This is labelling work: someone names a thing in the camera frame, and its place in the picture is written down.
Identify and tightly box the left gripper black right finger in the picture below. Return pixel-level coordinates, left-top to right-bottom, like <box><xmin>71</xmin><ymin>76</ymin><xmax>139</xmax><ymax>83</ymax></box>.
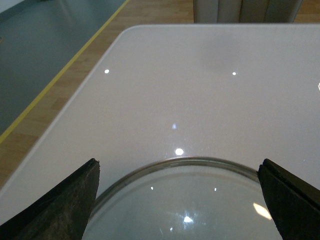
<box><xmin>257</xmin><ymin>158</ymin><xmax>320</xmax><ymax>240</ymax></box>

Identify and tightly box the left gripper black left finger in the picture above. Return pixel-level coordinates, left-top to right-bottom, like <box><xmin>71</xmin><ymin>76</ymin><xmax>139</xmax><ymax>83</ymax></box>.
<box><xmin>0</xmin><ymin>158</ymin><xmax>100</xmax><ymax>240</ymax></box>

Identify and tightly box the glass pot lid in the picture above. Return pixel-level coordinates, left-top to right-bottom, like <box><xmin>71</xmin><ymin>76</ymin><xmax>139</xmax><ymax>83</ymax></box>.
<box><xmin>83</xmin><ymin>157</ymin><xmax>281</xmax><ymax>240</ymax></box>

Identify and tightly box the left beige upholstered chair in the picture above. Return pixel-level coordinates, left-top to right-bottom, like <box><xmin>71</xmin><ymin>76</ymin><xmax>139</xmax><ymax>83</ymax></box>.
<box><xmin>193</xmin><ymin>0</ymin><xmax>302</xmax><ymax>24</ymax></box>

